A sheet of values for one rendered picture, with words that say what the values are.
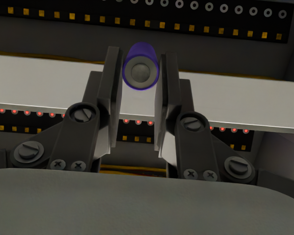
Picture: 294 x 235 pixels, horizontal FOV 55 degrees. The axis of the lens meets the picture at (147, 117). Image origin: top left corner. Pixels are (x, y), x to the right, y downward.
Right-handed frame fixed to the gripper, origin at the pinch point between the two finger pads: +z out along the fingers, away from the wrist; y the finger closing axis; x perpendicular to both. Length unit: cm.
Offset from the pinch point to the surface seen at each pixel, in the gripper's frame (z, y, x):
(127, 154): 24.4, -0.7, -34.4
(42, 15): 27.0, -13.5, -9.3
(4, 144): 24.6, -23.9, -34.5
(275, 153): 20.5, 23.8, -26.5
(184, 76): 12.0, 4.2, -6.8
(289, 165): 16.4, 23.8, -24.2
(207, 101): 10.8, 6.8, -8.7
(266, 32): 27.0, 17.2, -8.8
